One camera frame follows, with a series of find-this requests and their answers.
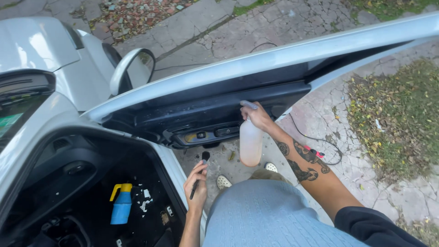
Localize black cable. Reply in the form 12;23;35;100
287;113;343;166

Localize white side mirror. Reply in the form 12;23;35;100
109;48;156;97

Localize white car body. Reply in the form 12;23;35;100
0;16;206;247

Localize white car door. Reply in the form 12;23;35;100
82;12;439;150

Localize black detailing brush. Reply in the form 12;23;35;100
190;151;211;200

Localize olive trousers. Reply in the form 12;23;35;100
248;168;292;185

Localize blue and yellow spray bottle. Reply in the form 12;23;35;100
109;183;133;225

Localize white paper scraps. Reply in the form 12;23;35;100
139;188;153;213

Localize black window switch panel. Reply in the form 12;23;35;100
171;122;242;148

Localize person's right hand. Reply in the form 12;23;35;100
240;102;275;133

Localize red and black tool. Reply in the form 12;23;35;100
304;145;326;159

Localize person's left hand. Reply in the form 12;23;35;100
183;160;208;212

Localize translucent orange spray bottle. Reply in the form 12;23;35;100
239;100;263;167

